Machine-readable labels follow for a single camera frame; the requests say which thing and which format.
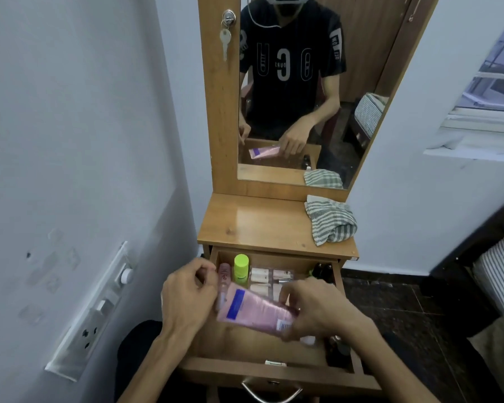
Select person's left hand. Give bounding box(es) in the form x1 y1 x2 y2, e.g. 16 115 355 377
161 257 220 337

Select person's right hand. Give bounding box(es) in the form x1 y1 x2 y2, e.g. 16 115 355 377
279 277 368 343

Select pink cosmetic tube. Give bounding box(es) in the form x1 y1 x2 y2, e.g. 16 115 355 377
215 283 300 335

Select person's right forearm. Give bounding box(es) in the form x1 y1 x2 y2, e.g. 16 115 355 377
340 317 442 403

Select person's left forearm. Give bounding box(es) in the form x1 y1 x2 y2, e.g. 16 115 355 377
118 327 196 403

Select slim pink lip gloss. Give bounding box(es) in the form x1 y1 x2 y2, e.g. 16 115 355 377
217 263 232 312

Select green capped bottle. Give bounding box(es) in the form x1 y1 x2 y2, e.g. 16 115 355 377
234 254 250 287

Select small dark jar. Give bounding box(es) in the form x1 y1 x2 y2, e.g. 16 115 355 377
328 335 352 358

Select wooden drawer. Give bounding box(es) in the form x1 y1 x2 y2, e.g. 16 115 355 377
178 245 383 396

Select dark glass bottle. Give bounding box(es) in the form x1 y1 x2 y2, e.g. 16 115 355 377
312 263 335 284

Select wooden dressing table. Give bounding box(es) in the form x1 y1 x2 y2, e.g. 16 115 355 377
178 0 442 403

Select person's black trousers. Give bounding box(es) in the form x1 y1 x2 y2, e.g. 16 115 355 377
114 320 185 403

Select green striped cloth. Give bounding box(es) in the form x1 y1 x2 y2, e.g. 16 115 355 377
304 195 358 247

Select beige blanket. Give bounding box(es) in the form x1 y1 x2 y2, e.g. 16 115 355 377
467 310 504 403

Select striped bed mattress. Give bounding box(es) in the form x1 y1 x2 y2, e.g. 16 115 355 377
472 227 504 316

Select silver key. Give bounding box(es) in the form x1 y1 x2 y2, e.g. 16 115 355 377
219 28 232 62

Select tall mirror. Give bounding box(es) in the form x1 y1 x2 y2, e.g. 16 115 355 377
237 0 419 190

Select metal drawer handle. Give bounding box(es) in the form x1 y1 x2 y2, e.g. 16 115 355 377
240 378 304 403

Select white wall switchboard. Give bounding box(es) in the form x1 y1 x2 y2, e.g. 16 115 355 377
45 241 136 383

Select window with white frame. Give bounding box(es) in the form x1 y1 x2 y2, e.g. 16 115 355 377
423 7 504 164

